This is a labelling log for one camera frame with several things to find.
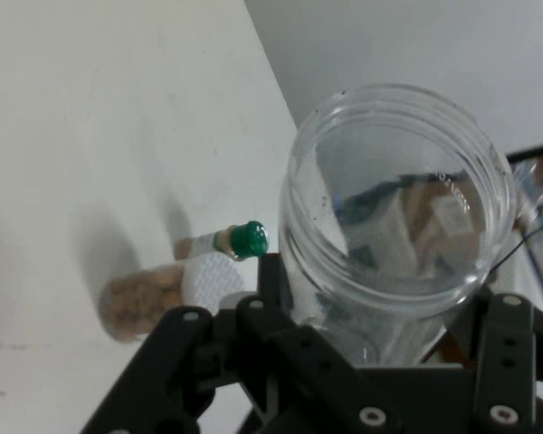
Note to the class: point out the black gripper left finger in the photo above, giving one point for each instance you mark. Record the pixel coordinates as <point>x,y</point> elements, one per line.
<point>262,352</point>

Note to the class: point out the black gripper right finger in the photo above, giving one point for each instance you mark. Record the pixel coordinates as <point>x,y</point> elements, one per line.
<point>511,361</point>

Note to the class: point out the clear tall plastic jar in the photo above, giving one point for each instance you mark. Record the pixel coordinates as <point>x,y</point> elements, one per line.
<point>389,226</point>

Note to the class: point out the spice jar with white lid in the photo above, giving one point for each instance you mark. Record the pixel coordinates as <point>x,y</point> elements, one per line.
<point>208,280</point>

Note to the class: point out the small spice bottle green cap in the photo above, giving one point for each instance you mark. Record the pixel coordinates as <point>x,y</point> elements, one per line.
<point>251,239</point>

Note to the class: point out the black flat bar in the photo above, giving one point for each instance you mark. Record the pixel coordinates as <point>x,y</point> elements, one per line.
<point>538,150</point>

